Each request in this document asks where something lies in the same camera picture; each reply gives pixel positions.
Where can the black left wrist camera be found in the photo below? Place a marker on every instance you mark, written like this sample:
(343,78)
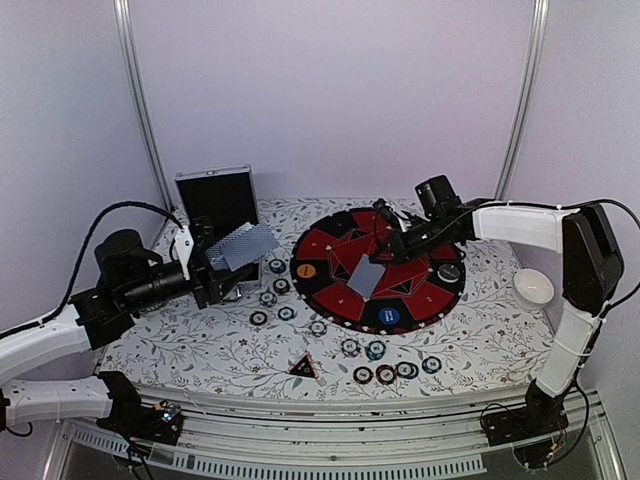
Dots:
(202,231)

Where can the blue card deck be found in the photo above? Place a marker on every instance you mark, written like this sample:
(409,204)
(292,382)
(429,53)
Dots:
(241,247)

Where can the red black 100 chip pile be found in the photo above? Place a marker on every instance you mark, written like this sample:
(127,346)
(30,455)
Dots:
(362,375)
(386,374)
(281,286)

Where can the blue green 50 chip stack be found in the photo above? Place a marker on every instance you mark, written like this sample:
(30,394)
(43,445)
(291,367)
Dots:
(286,313)

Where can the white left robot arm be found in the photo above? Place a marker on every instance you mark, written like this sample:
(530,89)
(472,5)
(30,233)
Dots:
(85,321)

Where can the blue green 50 chip pile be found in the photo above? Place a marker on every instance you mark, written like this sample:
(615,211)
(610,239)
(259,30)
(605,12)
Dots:
(407,370)
(375,350)
(277,266)

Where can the front aluminium rail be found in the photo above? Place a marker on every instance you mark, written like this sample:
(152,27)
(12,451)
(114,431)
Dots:
(408,438)

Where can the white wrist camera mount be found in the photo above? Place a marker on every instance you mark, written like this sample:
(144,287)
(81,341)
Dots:
(398,219)
(183,246)

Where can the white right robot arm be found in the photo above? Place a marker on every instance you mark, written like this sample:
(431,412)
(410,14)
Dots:
(581,235)

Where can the blue small blind button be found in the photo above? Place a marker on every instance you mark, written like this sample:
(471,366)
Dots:
(389,316)

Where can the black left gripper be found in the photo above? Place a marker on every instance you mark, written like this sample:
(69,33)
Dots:
(210,287)

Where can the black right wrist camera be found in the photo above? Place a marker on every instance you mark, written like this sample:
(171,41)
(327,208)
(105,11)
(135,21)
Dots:
(382,208)

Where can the round red black poker mat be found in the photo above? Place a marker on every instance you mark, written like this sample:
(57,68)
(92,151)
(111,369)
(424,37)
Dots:
(335,272)

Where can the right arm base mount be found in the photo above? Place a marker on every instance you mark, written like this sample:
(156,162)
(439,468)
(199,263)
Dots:
(541,414)

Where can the red black 100 chip stack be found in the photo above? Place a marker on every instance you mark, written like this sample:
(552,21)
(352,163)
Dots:
(258,318)

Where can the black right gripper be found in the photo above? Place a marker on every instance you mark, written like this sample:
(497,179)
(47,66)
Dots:
(399,246)

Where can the left aluminium frame post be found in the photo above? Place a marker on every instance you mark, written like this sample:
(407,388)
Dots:
(125,30)

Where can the clear acrylic round disc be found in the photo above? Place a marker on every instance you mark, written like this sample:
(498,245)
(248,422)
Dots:
(449,273)

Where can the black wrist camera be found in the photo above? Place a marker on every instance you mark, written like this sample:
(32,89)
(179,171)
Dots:
(382,208)
(202,231)

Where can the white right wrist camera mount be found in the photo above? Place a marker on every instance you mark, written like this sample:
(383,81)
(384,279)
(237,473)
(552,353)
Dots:
(398,219)

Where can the single blue backed card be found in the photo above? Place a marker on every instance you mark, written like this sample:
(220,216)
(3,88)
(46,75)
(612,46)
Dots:
(365,277)

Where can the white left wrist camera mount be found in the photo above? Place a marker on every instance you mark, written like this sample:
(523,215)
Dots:
(183,246)

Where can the aluminium poker case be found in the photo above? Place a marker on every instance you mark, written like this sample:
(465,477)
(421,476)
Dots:
(226,195)

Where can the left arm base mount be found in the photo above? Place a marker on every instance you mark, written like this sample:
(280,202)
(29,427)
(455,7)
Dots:
(161,423)

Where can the white ceramic bowl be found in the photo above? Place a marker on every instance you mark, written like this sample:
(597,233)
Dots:
(532,288)

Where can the black triangular dealer plate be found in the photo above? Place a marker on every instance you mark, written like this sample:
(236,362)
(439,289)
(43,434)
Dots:
(303,368)

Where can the orange big blind button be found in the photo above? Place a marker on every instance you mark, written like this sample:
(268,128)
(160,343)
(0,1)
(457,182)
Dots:
(306,271)

